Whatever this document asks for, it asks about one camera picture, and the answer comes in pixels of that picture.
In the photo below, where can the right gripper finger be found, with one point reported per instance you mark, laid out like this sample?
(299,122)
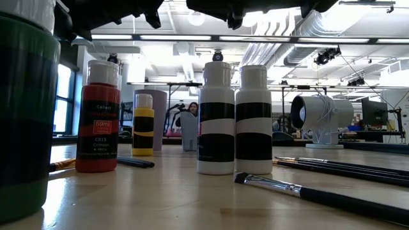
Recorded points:
(237,18)
(207,7)

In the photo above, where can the small yellow paint bottle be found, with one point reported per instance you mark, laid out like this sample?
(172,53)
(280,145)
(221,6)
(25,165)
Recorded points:
(143,111)

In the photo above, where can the thin silver ferrule paint brush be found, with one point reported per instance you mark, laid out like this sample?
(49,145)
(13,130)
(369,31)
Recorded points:
(335,165)

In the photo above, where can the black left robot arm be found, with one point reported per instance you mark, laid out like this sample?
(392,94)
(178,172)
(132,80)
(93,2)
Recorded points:
(65,22)

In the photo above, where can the small red paint bottle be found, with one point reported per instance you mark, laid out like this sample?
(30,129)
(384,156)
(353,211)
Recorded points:
(97,92)

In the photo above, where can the small white paint bottle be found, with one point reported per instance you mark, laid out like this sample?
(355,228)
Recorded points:
(215,96)
(254,96)

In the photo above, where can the small dark green paint bottle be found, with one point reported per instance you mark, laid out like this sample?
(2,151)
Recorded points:
(25,127)

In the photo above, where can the orange bristle paint brush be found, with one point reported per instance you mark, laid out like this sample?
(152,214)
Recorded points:
(64,164)

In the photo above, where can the flat silver ferrule paint brush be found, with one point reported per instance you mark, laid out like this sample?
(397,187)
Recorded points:
(351,204)

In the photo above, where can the black light bar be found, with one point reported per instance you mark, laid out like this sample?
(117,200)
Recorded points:
(214,38)

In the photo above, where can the dark framed window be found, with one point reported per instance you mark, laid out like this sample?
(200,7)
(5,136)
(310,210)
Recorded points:
(64,96)

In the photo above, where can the person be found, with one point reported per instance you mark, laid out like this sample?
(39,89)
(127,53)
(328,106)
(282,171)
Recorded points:
(193,108)

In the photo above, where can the lilac plastic cup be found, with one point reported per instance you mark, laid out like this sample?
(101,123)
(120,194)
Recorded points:
(159,121)

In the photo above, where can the grey translucent plastic bin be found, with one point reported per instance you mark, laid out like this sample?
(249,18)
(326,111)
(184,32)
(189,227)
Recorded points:
(189,134)

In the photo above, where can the dark office chair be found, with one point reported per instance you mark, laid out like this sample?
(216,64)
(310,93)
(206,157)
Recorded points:
(282,139)

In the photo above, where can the black computer monitor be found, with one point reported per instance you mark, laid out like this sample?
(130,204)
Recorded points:
(374,111)

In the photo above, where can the black monitor stand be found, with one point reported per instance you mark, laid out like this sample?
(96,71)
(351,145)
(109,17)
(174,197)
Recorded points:
(399,124)

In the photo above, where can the black round camera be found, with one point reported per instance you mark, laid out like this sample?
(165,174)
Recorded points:
(217,56)
(112,58)

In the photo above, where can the black ceiling camera cluster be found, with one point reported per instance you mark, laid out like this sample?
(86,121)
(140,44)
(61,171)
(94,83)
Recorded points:
(326,57)

